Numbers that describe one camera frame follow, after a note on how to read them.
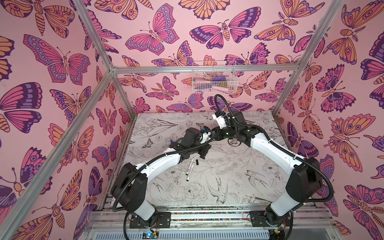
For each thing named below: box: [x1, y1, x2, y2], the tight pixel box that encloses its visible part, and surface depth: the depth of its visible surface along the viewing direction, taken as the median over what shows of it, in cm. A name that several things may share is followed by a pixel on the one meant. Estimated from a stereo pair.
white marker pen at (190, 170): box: [186, 162, 195, 182], surface depth 91 cm
